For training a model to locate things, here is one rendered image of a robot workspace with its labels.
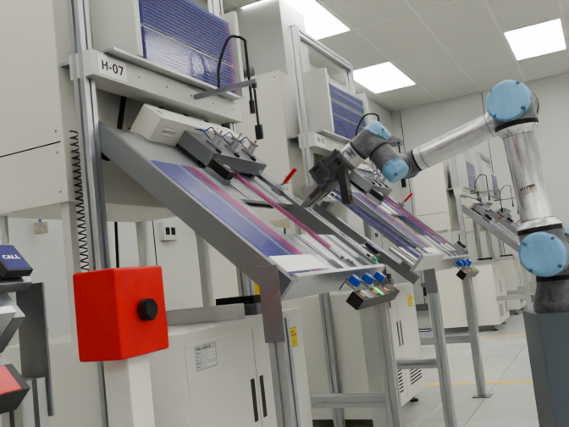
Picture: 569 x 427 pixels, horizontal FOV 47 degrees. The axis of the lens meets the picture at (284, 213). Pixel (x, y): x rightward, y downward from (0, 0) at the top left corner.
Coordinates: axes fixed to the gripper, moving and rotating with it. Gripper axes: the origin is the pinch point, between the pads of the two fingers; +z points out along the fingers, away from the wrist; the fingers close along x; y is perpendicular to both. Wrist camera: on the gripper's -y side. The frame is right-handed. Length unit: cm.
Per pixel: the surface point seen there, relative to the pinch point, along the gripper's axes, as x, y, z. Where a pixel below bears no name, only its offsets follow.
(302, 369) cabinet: -6, -39, 38
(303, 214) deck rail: -8.0, 1.1, 5.2
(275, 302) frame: 65, -33, -1
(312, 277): 49, -30, -6
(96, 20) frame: 49, 69, 1
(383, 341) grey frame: -11, -48, 10
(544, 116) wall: -749, 109, -112
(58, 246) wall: -66, 100, 145
